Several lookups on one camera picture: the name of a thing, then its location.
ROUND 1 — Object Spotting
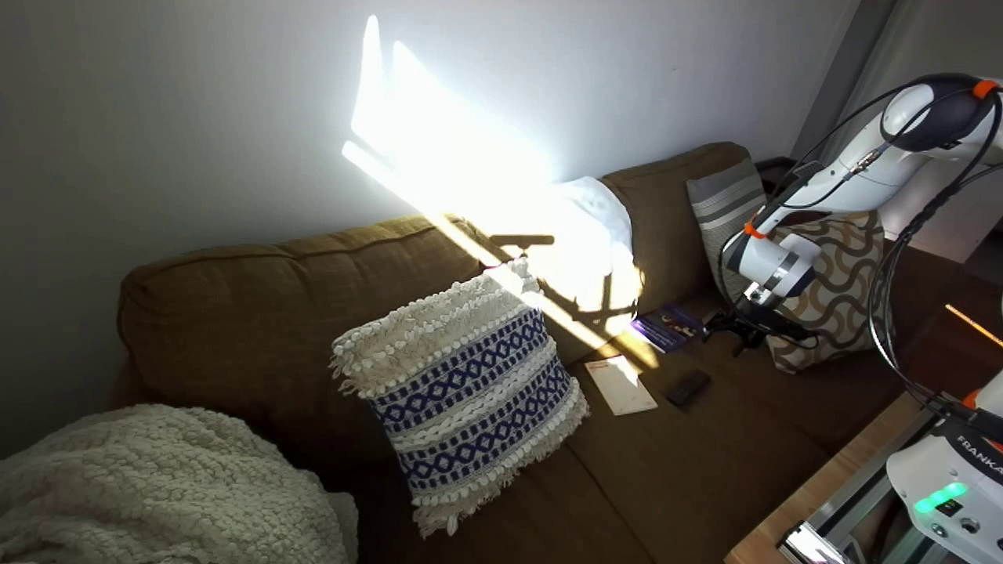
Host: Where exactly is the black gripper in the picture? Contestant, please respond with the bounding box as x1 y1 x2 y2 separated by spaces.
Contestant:
720 298 814 357

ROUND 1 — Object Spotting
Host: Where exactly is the blue book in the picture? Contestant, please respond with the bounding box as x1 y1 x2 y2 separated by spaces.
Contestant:
631 305 707 357

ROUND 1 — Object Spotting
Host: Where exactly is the yellow grey wave pillow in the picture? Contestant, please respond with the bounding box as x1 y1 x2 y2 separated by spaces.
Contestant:
764 210 893 377

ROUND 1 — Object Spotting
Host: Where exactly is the black remote control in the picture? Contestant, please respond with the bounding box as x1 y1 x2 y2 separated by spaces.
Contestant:
664 366 714 409

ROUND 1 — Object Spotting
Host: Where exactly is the grey striped pillow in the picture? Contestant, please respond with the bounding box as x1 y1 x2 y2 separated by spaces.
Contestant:
683 155 771 305

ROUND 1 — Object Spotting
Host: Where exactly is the white paper card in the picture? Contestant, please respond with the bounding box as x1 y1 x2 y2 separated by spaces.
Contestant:
583 355 660 419

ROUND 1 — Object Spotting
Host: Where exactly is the plain white pillow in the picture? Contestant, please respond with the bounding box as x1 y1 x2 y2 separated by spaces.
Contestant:
542 173 644 316

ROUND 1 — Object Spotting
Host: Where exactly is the blue white patterned pillow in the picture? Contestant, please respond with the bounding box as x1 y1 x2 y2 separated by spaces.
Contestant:
329 259 593 541

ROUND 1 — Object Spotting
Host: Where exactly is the brown sofa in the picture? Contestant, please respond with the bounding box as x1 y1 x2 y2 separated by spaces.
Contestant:
106 139 1003 564

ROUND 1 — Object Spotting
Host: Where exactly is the white knitted blanket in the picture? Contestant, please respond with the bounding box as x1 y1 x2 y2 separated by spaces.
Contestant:
0 404 361 564

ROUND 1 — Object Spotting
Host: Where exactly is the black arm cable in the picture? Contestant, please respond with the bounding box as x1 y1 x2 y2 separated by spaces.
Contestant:
748 73 1003 412

